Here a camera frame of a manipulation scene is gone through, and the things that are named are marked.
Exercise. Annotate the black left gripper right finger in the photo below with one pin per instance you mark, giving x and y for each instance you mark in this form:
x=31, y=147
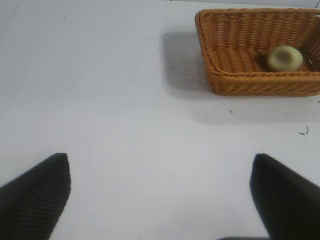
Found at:
x=287, y=200

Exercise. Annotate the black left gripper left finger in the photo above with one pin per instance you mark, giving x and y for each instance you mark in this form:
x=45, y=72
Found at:
x=32, y=200

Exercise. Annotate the pale yellow fruit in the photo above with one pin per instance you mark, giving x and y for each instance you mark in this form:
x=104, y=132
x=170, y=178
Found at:
x=285, y=58

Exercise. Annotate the brown woven wicker basket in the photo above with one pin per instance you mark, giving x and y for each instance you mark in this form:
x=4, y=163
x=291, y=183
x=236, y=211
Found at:
x=237, y=50

